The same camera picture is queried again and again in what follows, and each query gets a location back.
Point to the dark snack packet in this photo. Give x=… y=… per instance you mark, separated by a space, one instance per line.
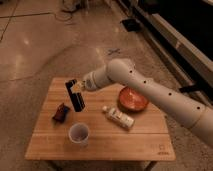
x=61 y=113

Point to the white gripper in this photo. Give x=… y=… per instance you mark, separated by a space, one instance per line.
x=86 y=84

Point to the black whiteboard eraser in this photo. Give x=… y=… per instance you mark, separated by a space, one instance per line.
x=76 y=98

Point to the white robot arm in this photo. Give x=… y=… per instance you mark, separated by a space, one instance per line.
x=193 y=115

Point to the orange bowl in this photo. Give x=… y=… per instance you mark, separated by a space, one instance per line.
x=131 y=100

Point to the black floor box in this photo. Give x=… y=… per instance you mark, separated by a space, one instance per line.
x=131 y=25

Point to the white ceramic cup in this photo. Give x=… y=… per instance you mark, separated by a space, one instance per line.
x=79 y=134

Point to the white plastic bottle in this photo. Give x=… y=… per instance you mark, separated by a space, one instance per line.
x=118 y=117

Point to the wooden folding table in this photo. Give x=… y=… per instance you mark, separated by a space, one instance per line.
x=148 y=140

